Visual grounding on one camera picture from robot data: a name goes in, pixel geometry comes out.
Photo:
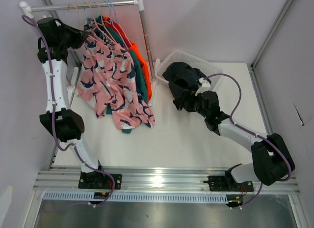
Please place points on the white plastic basket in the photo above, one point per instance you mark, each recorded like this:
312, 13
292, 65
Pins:
195, 62

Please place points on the blue patterned shorts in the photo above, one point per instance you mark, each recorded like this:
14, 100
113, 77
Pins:
97, 29

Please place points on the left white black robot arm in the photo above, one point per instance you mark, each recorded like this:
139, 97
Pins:
65, 125

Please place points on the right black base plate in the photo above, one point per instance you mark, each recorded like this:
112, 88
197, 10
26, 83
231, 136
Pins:
219, 183

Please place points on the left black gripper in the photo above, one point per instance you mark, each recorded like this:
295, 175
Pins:
79, 36

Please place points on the aluminium mounting rail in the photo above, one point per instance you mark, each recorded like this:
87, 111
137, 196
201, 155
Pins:
146, 180

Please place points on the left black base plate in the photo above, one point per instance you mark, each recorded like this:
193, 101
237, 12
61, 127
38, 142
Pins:
111, 180

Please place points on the pink wire hanger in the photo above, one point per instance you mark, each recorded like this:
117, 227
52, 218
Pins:
77, 14

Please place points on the orange shorts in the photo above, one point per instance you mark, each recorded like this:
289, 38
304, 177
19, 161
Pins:
142, 73

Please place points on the black shorts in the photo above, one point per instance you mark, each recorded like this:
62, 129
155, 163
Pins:
181, 76

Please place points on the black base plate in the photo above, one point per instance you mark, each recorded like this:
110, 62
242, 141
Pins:
111, 180
219, 183

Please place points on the pink patterned shorts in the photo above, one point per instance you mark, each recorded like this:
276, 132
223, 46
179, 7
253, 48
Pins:
108, 81

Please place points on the white slotted cable duct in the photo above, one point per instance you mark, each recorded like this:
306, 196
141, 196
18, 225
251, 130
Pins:
136, 197

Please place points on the teal shorts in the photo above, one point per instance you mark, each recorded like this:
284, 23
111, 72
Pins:
114, 80

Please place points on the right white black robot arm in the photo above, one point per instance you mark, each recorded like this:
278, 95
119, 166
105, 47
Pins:
271, 160

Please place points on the metal clothes rack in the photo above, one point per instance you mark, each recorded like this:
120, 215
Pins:
50, 8

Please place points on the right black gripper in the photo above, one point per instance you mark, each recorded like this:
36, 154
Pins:
188, 96

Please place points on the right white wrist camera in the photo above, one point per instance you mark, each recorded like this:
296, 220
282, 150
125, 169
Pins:
203, 86

